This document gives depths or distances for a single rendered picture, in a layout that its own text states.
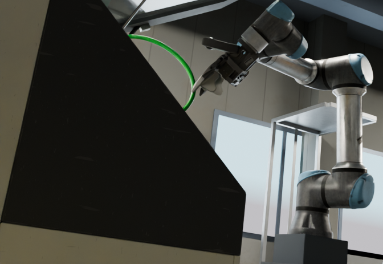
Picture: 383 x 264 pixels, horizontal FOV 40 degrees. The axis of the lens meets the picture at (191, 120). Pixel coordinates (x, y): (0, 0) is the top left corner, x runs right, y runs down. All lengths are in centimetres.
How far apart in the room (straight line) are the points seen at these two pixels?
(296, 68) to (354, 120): 27
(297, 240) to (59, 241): 87
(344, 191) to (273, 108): 333
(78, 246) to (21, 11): 57
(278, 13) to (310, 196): 68
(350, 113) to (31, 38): 108
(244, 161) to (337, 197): 301
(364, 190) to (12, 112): 113
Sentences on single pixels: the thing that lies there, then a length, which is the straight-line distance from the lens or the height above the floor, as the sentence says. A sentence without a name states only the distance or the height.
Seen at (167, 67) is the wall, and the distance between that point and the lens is 466.
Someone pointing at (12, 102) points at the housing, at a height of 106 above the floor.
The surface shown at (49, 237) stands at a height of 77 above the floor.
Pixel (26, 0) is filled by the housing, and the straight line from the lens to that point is 136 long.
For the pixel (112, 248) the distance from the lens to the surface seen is 125.
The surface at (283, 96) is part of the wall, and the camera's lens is 519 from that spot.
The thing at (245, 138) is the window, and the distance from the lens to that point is 483.
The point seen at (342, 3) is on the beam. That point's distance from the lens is 462.
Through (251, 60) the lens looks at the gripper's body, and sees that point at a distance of 152.
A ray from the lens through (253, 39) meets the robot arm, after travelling 151.
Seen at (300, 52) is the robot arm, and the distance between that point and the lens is 161.
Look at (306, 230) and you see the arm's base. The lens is 184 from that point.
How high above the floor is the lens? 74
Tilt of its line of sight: 16 degrees up
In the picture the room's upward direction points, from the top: 7 degrees clockwise
